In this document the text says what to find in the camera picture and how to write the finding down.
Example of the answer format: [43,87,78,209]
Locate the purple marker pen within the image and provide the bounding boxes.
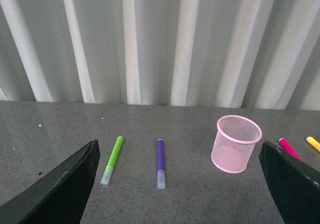
[157,139,166,190]

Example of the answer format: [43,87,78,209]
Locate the pink marker pen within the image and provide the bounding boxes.
[278,138,301,161]

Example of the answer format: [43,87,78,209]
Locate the pink mesh cup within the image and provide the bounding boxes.
[210,115,262,174]

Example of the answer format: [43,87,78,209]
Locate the green marker pen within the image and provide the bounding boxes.
[100,136,124,186]

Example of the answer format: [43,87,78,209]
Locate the black left foreground panel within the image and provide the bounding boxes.
[0,140,100,224]

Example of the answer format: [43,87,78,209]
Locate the black foreground panel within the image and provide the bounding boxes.
[0,140,100,224]
[259,141,320,224]

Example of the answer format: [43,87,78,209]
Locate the yellow marker pen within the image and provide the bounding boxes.
[306,136,320,152]

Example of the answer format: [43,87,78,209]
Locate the black right foreground panel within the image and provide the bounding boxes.
[259,141,320,224]

